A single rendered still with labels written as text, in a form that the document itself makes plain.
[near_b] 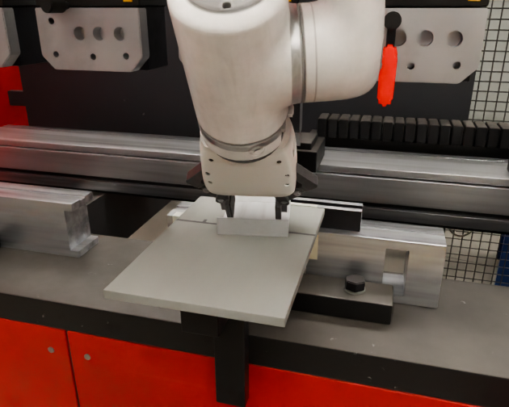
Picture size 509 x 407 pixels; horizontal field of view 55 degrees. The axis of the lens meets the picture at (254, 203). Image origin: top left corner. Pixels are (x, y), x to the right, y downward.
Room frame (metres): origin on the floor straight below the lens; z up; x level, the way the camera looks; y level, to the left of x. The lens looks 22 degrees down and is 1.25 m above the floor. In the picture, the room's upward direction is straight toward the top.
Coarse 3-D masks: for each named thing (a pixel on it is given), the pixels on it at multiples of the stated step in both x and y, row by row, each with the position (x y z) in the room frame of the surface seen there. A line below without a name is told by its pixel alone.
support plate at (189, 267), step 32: (192, 224) 0.56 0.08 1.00; (320, 224) 0.58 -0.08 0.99; (160, 256) 0.48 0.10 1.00; (192, 256) 0.48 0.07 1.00; (224, 256) 0.48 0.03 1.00; (256, 256) 0.48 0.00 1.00; (288, 256) 0.48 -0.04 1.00; (128, 288) 0.41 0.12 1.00; (160, 288) 0.41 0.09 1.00; (192, 288) 0.41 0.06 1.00; (224, 288) 0.41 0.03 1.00; (256, 288) 0.41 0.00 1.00; (288, 288) 0.41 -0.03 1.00; (256, 320) 0.37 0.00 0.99
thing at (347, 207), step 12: (324, 204) 0.64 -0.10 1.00; (336, 204) 0.63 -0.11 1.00; (348, 204) 0.63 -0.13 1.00; (360, 204) 0.63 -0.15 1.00; (324, 216) 0.62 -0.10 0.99; (336, 216) 0.61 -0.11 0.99; (348, 216) 0.61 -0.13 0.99; (360, 216) 0.60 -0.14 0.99; (336, 228) 0.61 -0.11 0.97; (348, 228) 0.61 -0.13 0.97
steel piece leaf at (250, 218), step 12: (240, 204) 0.62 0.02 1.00; (252, 204) 0.62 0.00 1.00; (264, 204) 0.62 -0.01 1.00; (288, 204) 0.62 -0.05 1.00; (240, 216) 0.58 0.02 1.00; (252, 216) 0.58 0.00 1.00; (264, 216) 0.58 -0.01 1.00; (288, 216) 0.58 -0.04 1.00; (228, 228) 0.53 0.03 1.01; (240, 228) 0.53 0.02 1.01; (252, 228) 0.53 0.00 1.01; (264, 228) 0.53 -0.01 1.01; (276, 228) 0.53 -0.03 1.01
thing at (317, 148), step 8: (304, 136) 0.87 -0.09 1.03; (312, 136) 0.87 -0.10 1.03; (304, 144) 0.83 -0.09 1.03; (312, 144) 0.83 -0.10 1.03; (320, 144) 0.87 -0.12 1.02; (304, 152) 0.82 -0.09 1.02; (312, 152) 0.81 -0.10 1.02; (320, 152) 0.85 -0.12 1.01; (304, 160) 0.82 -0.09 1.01; (312, 160) 0.81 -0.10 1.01; (320, 160) 0.86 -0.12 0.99; (312, 168) 0.81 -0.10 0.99
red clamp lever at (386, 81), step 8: (392, 16) 0.53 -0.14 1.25; (400, 16) 0.53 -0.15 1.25; (392, 24) 0.53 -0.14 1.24; (400, 24) 0.53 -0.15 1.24; (392, 32) 0.54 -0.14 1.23; (392, 40) 0.54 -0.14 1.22; (384, 48) 0.54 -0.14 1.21; (392, 48) 0.54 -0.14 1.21; (384, 56) 0.54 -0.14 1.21; (392, 56) 0.54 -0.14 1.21; (384, 64) 0.54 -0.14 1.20; (392, 64) 0.54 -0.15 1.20; (384, 72) 0.54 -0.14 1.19; (392, 72) 0.54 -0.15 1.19; (384, 80) 0.54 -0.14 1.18; (392, 80) 0.54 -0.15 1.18; (384, 88) 0.54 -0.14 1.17; (392, 88) 0.54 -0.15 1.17; (384, 96) 0.54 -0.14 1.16; (392, 96) 0.54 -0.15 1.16; (384, 104) 0.54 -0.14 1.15
